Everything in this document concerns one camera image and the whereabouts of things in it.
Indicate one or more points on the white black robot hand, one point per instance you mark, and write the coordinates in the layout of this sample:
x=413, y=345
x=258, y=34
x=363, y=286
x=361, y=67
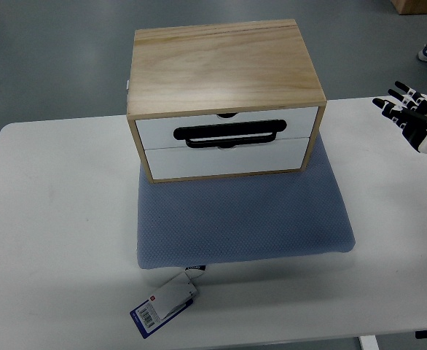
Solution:
x=408, y=112

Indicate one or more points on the black drawer handle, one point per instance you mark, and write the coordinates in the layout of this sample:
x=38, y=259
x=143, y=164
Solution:
x=226, y=136

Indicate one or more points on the white drawer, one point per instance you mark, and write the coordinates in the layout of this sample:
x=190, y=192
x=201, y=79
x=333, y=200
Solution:
x=158, y=133
x=185, y=162

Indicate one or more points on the wooden drawer cabinet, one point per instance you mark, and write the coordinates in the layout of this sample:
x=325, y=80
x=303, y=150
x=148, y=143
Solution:
x=221, y=69

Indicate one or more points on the cardboard box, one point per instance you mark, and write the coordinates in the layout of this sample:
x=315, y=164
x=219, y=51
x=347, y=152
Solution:
x=410, y=7

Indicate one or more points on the blue grey cushion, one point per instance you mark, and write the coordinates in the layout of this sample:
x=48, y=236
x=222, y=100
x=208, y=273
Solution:
x=228, y=220

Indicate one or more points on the white table leg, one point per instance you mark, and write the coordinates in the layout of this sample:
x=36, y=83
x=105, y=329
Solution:
x=368, y=342

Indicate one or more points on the white blue product tag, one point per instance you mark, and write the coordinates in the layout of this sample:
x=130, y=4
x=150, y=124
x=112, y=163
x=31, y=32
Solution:
x=164, y=304

